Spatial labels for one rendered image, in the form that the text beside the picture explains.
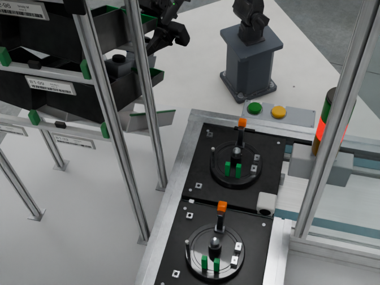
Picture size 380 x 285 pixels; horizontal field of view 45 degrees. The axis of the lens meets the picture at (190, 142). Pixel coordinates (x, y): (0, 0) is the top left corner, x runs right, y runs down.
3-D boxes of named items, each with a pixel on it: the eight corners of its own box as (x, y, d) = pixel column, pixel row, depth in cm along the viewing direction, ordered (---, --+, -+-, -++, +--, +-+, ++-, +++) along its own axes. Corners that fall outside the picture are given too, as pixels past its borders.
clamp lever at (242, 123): (236, 141, 126) (239, 117, 122) (244, 142, 125) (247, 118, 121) (234, 148, 123) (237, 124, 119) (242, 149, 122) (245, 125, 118)
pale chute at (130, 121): (131, 111, 135) (135, 96, 134) (172, 124, 131) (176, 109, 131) (78, 116, 109) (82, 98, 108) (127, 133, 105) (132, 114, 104)
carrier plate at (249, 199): (202, 128, 135) (202, 124, 133) (285, 142, 130) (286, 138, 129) (181, 198, 121) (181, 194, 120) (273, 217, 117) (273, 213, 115)
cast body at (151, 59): (140, 62, 115) (145, 34, 112) (154, 68, 113) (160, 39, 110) (118, 64, 108) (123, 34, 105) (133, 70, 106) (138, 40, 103)
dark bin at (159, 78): (117, 66, 118) (119, 38, 114) (163, 80, 114) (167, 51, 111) (46, 105, 95) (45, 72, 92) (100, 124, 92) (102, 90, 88)
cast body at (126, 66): (119, 78, 111) (121, 50, 107) (133, 84, 109) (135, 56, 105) (94, 87, 105) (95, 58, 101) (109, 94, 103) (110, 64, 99)
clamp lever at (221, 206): (216, 224, 111) (219, 199, 107) (224, 226, 111) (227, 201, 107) (213, 234, 108) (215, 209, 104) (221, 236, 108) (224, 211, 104)
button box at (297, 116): (244, 111, 144) (245, 98, 139) (312, 122, 141) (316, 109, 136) (240, 129, 140) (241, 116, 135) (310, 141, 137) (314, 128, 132)
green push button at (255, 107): (249, 104, 139) (249, 100, 138) (262, 107, 138) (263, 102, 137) (246, 115, 137) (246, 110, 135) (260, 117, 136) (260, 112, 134)
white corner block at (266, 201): (258, 198, 120) (259, 190, 117) (276, 202, 119) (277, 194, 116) (255, 214, 118) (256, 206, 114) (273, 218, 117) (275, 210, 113)
